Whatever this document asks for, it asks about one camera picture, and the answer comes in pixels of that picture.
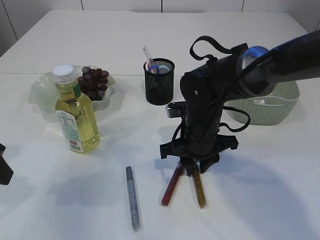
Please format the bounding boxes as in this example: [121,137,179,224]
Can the black mesh pen holder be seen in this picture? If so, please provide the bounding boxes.
[143,58,175,106]

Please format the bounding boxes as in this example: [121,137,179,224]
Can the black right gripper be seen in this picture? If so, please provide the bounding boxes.
[159,134,239,177]

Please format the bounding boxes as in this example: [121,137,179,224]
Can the blue scissors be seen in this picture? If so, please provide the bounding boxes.
[148,64,160,74]

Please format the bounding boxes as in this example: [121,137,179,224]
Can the silver glitter pen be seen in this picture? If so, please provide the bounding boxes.
[125,166,141,232]

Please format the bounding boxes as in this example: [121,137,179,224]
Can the clear plastic ruler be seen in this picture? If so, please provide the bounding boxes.
[142,45,154,65]

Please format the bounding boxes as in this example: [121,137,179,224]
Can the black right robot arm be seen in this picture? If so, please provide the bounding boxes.
[159,31,320,173]

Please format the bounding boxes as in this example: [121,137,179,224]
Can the clear plastic sheet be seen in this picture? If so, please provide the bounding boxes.
[252,97,274,106]

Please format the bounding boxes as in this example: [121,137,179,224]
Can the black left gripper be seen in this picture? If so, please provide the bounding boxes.
[0,144,14,186]

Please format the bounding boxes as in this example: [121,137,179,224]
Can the pale green wavy plate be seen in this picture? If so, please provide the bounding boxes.
[28,72,116,123]

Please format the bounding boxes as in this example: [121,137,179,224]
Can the purple artificial grape bunch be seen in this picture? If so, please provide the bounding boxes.
[77,66,110,101]

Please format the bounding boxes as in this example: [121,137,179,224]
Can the yellow tea bottle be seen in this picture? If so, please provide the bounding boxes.
[51,64,101,155]

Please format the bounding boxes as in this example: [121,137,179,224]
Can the pink purple scissors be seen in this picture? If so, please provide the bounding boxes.
[158,65,171,74]

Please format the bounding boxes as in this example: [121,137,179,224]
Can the red glitter pen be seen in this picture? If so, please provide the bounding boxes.
[161,161,184,207]

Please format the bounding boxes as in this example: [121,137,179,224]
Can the gold glitter pen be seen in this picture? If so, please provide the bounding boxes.
[191,163,207,209]

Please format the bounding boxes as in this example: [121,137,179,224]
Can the green woven plastic basket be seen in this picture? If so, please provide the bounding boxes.
[225,81,300,126]

